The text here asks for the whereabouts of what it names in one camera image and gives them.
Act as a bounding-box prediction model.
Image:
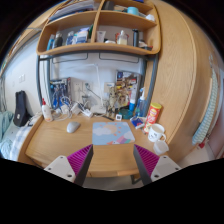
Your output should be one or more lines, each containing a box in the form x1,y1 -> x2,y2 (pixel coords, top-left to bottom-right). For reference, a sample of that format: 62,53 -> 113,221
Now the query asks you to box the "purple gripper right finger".
133,144 -> 181,185

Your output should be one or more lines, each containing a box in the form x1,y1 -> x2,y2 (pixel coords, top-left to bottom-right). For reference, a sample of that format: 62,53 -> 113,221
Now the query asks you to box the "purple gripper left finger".
45,144 -> 93,186

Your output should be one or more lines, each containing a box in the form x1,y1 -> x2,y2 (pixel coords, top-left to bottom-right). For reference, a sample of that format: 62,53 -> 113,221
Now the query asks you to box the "grey computer mouse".
67,122 -> 81,133

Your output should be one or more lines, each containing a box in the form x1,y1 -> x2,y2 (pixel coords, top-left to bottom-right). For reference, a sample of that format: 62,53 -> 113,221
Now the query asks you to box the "pastel cloud mouse pad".
92,122 -> 135,145

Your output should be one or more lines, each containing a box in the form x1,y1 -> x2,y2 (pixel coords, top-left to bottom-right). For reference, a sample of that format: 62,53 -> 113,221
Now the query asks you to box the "clear plastic cup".
153,140 -> 169,155

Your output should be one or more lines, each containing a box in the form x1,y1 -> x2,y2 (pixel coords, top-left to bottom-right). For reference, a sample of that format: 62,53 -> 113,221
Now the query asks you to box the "white mug with print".
148,124 -> 166,142

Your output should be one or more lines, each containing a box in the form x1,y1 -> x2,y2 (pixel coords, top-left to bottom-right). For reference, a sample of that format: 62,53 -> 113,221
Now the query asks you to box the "wooden desk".
18,113 -> 174,178

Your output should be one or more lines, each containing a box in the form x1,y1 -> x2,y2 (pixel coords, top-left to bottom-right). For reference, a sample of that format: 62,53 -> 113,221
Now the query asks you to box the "red yellow chips can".
143,103 -> 162,133

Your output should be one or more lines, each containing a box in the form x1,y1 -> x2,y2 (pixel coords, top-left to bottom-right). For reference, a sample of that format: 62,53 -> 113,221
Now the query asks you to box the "teal round tin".
119,109 -> 133,119

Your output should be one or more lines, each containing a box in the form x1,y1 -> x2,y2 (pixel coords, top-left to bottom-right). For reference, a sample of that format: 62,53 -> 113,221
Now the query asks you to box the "blue spray bottle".
135,87 -> 145,117

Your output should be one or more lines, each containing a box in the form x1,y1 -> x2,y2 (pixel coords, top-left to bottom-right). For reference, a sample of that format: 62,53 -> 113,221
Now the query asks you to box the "small white cube clock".
116,114 -> 122,121

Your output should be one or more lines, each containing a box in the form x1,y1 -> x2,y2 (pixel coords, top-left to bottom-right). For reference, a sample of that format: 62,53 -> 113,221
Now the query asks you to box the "white lotion bottle red cap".
42,100 -> 53,122

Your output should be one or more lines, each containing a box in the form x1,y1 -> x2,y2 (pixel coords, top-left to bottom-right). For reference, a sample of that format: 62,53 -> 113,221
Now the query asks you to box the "white power strip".
71,103 -> 93,118

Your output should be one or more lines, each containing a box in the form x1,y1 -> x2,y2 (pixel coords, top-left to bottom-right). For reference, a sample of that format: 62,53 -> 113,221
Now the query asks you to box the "white desk lamp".
91,64 -> 106,114

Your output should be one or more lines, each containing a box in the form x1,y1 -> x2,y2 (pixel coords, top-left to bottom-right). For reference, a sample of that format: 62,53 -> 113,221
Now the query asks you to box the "striped hanging towel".
191,68 -> 219,146

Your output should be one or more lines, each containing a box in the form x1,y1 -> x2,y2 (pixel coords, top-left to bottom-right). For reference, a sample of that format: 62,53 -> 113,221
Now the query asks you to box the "black bag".
13,91 -> 30,127

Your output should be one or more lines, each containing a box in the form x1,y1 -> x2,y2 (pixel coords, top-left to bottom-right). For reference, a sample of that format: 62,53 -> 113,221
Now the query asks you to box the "clear bottle on shelf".
117,31 -> 128,45

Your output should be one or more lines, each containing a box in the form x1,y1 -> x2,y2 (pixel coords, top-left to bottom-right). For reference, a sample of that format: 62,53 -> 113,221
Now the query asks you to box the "dark tumbler on shelf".
132,29 -> 139,47

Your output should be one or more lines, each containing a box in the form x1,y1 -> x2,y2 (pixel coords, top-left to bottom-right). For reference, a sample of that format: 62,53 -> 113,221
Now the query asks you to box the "light blue bowl on shelf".
127,7 -> 139,16

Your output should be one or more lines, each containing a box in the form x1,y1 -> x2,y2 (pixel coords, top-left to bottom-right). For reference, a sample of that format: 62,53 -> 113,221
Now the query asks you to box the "wooden wall shelf unit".
37,0 -> 161,55

